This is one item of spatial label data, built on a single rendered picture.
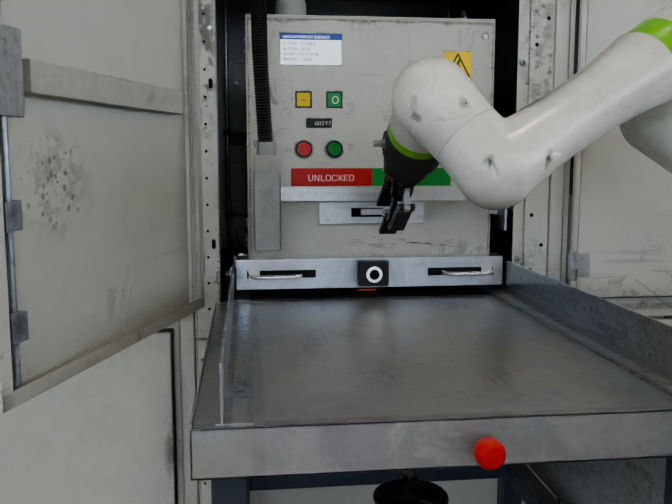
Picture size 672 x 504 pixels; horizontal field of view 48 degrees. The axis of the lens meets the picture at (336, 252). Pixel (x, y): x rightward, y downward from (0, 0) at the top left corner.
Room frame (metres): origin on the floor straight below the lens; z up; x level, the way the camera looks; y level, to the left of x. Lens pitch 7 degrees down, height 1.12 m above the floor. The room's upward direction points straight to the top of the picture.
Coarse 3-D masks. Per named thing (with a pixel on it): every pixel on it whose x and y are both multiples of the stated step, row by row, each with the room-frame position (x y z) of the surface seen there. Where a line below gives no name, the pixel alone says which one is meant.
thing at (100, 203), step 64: (0, 0) 0.86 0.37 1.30; (64, 0) 1.03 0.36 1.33; (128, 0) 1.21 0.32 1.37; (0, 64) 0.85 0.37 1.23; (64, 64) 1.02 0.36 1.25; (128, 64) 1.20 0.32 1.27; (0, 128) 0.86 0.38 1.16; (64, 128) 1.01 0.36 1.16; (128, 128) 1.19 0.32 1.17; (192, 128) 1.42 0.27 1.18; (0, 192) 0.83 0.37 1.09; (64, 192) 1.01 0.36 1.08; (128, 192) 1.19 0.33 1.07; (0, 256) 0.82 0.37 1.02; (64, 256) 1.00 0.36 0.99; (128, 256) 1.18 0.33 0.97; (0, 320) 0.82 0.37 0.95; (64, 320) 0.99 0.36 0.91; (128, 320) 1.17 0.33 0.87; (0, 384) 0.81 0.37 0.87
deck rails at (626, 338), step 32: (512, 288) 1.48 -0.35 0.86; (544, 288) 1.32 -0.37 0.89; (576, 288) 1.19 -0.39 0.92; (544, 320) 1.25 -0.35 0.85; (576, 320) 1.19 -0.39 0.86; (608, 320) 1.08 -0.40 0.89; (640, 320) 0.99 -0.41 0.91; (224, 352) 0.83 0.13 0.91; (608, 352) 1.04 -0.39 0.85; (640, 352) 0.99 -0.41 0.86; (224, 384) 0.81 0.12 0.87; (224, 416) 0.78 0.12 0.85
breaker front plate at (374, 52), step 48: (384, 48) 1.51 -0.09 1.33; (432, 48) 1.52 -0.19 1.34; (480, 48) 1.53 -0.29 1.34; (288, 96) 1.48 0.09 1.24; (384, 96) 1.51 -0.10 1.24; (288, 144) 1.48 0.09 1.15; (288, 240) 1.48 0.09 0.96; (336, 240) 1.50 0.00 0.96; (384, 240) 1.51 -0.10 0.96; (432, 240) 1.52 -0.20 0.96; (480, 240) 1.53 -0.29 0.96
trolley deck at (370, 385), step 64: (256, 320) 1.27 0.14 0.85; (320, 320) 1.27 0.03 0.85; (384, 320) 1.27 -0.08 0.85; (448, 320) 1.27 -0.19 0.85; (512, 320) 1.27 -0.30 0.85; (256, 384) 0.90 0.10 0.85; (320, 384) 0.90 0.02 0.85; (384, 384) 0.90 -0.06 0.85; (448, 384) 0.90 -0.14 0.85; (512, 384) 0.90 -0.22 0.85; (576, 384) 0.90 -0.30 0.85; (640, 384) 0.90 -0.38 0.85; (192, 448) 0.75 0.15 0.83; (256, 448) 0.76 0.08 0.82; (320, 448) 0.76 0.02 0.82; (384, 448) 0.77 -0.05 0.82; (448, 448) 0.78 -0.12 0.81; (512, 448) 0.79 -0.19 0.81; (576, 448) 0.80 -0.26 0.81; (640, 448) 0.81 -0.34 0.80
